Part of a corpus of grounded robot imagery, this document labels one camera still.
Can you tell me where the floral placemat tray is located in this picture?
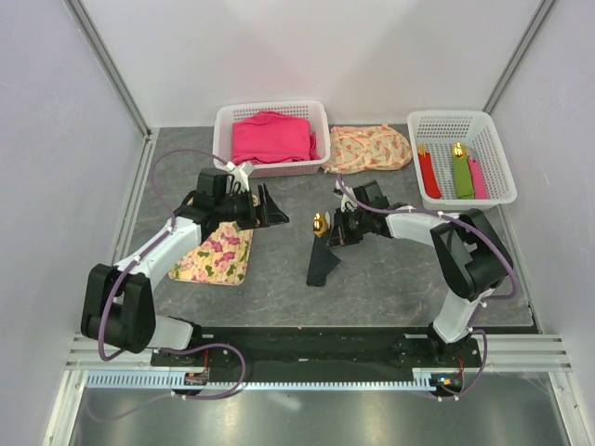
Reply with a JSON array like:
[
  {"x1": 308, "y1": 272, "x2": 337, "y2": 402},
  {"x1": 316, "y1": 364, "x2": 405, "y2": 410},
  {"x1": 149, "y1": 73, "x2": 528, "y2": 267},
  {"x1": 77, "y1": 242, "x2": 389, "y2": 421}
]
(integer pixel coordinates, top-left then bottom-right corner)
[{"x1": 168, "y1": 222, "x2": 254, "y2": 286}]

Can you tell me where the blue slotted cable duct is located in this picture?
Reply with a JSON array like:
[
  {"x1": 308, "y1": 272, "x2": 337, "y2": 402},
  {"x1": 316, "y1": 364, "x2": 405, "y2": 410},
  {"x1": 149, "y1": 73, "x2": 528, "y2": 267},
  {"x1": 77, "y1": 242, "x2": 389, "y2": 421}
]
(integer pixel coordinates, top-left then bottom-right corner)
[{"x1": 86, "y1": 370, "x2": 447, "y2": 391}]

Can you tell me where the wrist white camera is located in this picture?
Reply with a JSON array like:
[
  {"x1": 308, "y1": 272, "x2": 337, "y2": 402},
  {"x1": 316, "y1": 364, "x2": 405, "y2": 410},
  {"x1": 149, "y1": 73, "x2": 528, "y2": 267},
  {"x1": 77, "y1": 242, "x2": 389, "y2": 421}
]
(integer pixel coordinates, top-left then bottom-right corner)
[
  {"x1": 225, "y1": 162, "x2": 255, "y2": 194},
  {"x1": 333, "y1": 180, "x2": 358, "y2": 213}
]

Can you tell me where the pink folded cloth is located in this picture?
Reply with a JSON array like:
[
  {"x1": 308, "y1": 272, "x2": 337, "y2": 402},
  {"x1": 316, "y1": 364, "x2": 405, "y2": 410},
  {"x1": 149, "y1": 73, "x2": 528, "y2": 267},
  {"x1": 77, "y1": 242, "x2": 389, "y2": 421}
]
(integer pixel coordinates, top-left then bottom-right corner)
[{"x1": 231, "y1": 111, "x2": 320, "y2": 164}]

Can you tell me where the floral drawstring pouch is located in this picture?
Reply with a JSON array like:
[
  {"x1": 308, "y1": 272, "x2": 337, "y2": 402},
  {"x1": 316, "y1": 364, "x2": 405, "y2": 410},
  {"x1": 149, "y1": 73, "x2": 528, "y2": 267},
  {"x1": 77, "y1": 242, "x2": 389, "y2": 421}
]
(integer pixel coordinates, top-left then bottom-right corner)
[{"x1": 322, "y1": 125, "x2": 413, "y2": 175}]

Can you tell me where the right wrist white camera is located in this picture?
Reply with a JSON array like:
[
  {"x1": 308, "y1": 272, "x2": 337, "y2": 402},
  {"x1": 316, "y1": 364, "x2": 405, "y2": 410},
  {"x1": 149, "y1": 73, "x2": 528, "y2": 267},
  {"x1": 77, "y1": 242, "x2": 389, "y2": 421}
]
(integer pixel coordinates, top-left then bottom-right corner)
[{"x1": 333, "y1": 180, "x2": 358, "y2": 213}]

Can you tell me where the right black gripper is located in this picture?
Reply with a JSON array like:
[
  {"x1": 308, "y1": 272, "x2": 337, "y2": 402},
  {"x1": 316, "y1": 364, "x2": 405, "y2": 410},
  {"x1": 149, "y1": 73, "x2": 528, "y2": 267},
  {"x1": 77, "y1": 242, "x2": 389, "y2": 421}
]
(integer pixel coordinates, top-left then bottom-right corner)
[{"x1": 326, "y1": 206, "x2": 370, "y2": 248}]

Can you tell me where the red napkin roll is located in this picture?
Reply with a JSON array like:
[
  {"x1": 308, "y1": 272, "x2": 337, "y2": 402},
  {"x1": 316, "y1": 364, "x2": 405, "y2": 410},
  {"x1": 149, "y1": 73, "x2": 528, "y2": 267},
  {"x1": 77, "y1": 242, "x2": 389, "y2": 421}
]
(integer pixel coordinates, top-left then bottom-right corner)
[{"x1": 416, "y1": 143, "x2": 443, "y2": 200}]

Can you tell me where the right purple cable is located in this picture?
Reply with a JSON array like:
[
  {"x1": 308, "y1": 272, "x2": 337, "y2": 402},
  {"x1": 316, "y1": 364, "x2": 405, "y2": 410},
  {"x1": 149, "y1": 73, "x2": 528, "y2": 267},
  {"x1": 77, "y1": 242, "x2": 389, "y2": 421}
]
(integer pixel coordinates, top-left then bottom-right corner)
[{"x1": 336, "y1": 173, "x2": 520, "y2": 401}]

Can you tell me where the right aluminium frame post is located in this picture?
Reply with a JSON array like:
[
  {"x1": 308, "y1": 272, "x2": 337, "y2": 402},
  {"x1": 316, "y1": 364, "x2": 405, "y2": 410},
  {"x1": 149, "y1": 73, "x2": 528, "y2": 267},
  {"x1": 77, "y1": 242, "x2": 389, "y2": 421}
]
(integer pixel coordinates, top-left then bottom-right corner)
[{"x1": 483, "y1": 0, "x2": 558, "y2": 114}]

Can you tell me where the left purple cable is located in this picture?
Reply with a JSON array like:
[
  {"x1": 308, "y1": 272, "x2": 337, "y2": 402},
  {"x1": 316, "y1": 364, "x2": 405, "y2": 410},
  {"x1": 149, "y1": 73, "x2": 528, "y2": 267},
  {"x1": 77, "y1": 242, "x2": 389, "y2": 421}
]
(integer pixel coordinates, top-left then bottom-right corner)
[{"x1": 84, "y1": 149, "x2": 247, "y2": 423}]

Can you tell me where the black paper napkin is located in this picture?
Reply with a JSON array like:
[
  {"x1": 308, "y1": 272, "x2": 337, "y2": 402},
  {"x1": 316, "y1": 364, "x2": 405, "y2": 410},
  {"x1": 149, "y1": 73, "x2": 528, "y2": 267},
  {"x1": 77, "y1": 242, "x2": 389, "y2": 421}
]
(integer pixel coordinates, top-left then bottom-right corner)
[{"x1": 306, "y1": 232, "x2": 341, "y2": 287}]

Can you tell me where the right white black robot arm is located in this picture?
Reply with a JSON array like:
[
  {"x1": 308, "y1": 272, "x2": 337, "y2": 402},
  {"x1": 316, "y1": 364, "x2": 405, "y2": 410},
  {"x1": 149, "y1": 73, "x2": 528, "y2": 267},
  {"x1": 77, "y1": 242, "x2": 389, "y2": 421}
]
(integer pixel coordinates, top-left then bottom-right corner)
[{"x1": 307, "y1": 178, "x2": 514, "y2": 366}]

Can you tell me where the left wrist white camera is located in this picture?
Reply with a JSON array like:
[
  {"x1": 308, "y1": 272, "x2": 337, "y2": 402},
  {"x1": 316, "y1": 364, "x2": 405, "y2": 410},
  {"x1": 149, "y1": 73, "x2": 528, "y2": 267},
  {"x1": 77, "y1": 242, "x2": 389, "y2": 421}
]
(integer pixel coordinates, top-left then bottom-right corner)
[{"x1": 225, "y1": 162, "x2": 255, "y2": 194}]

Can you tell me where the white basket with pink cloth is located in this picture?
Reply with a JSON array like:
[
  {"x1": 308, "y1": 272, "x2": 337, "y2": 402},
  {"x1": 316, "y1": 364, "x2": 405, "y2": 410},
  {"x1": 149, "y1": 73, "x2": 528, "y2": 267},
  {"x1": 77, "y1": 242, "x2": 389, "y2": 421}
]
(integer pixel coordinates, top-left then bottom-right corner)
[{"x1": 213, "y1": 99, "x2": 330, "y2": 177}]

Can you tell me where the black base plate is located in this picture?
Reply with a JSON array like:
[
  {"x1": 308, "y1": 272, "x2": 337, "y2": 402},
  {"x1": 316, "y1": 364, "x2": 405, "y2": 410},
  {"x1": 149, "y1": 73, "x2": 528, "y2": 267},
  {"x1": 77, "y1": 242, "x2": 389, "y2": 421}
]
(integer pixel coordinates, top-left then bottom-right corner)
[{"x1": 152, "y1": 326, "x2": 482, "y2": 369}]

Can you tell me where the pink napkin roll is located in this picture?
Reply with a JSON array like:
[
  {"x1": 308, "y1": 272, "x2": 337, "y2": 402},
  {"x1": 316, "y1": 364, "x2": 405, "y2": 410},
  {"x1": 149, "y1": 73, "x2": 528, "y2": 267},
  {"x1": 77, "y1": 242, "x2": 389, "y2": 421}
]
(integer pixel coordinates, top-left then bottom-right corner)
[{"x1": 468, "y1": 157, "x2": 489, "y2": 200}]

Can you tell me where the gold spoon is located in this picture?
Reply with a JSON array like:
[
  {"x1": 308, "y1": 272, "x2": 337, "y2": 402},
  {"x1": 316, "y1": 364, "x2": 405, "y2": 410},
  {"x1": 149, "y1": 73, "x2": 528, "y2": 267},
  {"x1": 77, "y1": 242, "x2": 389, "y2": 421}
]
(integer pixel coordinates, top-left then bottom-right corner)
[{"x1": 312, "y1": 213, "x2": 328, "y2": 238}]

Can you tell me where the left aluminium frame post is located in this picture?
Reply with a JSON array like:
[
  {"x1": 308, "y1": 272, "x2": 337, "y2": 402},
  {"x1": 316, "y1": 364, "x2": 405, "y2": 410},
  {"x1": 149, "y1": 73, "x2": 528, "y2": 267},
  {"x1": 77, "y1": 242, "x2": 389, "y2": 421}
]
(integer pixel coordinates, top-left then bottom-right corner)
[{"x1": 64, "y1": 0, "x2": 152, "y2": 139}]

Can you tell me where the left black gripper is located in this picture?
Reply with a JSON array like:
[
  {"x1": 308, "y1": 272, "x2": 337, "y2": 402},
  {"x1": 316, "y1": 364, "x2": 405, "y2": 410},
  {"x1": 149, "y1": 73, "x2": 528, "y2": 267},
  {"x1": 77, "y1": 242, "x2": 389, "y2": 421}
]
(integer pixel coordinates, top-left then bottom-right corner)
[{"x1": 216, "y1": 183, "x2": 288, "y2": 231}]

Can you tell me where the purple cable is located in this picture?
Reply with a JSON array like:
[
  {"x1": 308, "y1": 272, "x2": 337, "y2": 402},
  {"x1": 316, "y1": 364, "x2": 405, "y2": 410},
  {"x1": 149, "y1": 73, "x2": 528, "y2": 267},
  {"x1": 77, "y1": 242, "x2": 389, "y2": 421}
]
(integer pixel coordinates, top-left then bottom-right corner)
[
  {"x1": 84, "y1": 149, "x2": 247, "y2": 423},
  {"x1": 336, "y1": 173, "x2": 520, "y2": 401}
]

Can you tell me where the green napkin roll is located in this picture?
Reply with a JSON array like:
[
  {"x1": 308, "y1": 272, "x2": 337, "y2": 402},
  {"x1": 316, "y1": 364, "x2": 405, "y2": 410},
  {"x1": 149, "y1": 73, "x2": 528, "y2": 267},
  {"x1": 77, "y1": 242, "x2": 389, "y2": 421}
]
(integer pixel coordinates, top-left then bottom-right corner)
[{"x1": 452, "y1": 142, "x2": 474, "y2": 199}]

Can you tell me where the white basket with rolls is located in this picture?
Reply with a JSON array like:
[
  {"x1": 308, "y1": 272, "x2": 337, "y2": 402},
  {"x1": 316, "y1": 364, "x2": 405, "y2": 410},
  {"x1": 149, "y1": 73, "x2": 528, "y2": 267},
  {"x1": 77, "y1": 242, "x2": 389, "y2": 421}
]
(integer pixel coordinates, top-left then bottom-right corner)
[{"x1": 407, "y1": 110, "x2": 517, "y2": 211}]

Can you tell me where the aluminium frame post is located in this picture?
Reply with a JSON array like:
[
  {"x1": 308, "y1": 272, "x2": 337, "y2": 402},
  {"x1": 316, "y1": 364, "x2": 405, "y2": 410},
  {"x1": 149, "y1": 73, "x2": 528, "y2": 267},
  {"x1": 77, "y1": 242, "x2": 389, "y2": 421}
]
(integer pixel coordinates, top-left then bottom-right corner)
[
  {"x1": 64, "y1": 0, "x2": 152, "y2": 139},
  {"x1": 483, "y1": 0, "x2": 558, "y2": 114}
]

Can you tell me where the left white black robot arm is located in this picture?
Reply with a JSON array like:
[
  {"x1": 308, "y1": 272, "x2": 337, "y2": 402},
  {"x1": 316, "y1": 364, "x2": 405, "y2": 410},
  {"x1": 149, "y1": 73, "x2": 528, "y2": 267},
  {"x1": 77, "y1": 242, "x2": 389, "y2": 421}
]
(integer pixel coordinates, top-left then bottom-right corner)
[{"x1": 81, "y1": 164, "x2": 289, "y2": 365}]

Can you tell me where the front aluminium rail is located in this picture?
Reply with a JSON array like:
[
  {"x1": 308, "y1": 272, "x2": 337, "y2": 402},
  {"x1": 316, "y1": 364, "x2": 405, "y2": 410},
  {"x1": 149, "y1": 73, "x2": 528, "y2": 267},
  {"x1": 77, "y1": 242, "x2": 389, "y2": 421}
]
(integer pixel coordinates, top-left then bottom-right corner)
[{"x1": 64, "y1": 332, "x2": 574, "y2": 372}]

